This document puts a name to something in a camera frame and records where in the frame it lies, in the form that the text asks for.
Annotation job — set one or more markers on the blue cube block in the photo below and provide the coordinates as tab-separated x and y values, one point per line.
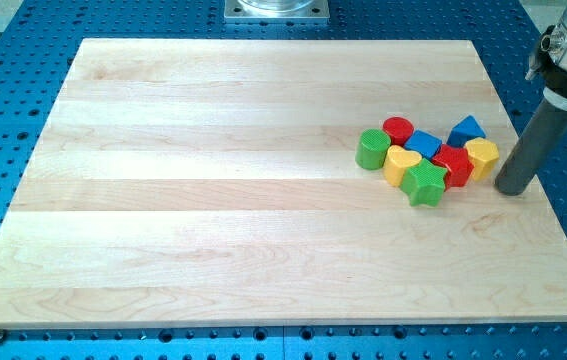
424	143

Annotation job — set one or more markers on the yellow hexagon block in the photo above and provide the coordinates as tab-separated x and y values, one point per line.
483	154

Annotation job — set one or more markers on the yellow heart block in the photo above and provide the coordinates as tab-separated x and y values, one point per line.
397	161

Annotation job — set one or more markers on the blue perforated table plate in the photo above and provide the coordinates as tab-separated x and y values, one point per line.
38	41

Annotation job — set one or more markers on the red star block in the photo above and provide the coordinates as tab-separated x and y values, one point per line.
456	162

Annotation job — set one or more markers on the blue triangle block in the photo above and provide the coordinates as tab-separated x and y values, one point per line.
464	131

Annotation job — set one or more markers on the red cylinder block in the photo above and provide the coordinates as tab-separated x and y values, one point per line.
399	129

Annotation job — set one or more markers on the light wooden board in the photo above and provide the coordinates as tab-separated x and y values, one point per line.
182	182

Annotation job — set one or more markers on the green star block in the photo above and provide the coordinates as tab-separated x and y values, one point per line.
424	183

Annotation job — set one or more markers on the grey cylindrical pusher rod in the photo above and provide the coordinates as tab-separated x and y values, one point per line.
541	135

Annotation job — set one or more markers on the green cylinder block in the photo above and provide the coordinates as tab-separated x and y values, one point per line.
372	149

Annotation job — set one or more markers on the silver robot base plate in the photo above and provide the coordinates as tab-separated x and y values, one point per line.
244	11

